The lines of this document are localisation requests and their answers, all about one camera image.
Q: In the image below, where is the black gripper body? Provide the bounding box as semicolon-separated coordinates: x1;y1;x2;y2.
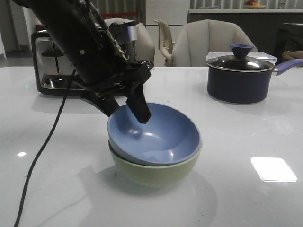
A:
80;61;152;99

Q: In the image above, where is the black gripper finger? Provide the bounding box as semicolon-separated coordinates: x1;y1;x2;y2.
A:
82;91;120;117
126;83;152;123

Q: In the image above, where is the blue bowl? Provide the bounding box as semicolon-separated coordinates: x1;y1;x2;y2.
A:
107;103;202;166

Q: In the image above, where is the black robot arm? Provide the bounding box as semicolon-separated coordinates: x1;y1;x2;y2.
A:
17;0;152;123

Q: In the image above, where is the beige armchair left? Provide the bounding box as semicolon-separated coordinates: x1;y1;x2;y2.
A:
105;18;155;68

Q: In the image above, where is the beige armchair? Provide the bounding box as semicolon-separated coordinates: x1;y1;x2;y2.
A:
105;18;155;68
172;19;254;67

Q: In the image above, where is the beige plastic chair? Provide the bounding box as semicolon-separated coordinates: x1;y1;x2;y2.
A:
153;19;174;67

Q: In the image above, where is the black silver four-slot toaster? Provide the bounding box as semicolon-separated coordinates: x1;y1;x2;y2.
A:
31;30;73;96

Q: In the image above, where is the green bowl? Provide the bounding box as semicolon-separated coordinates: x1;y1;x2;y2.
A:
108;141;202;187

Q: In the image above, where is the beige armchair right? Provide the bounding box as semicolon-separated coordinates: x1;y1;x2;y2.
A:
172;19;254;67

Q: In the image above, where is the dark blue saucepan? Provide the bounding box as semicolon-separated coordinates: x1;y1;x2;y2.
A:
207;59;303;104

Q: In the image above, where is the glass lid blue knob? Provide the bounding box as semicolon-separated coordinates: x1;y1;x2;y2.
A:
206;44;274;72

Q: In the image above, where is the fruit bowl on counter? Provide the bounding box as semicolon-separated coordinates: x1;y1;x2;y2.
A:
244;0;266;9

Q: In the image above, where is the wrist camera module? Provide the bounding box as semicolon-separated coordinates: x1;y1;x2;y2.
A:
109;21;139;63

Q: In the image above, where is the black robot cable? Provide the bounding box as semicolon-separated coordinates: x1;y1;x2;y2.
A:
13;68;77;227

